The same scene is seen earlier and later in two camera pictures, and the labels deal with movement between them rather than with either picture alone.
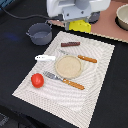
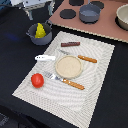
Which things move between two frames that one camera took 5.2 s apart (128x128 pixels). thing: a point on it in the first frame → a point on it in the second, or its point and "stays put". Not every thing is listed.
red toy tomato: (37, 80) stays put
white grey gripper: (72, 10) → (30, 5)
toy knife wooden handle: (86, 58) stays put
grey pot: (41, 33) stays put
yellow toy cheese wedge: (80, 25) → (40, 31)
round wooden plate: (68, 66) stays put
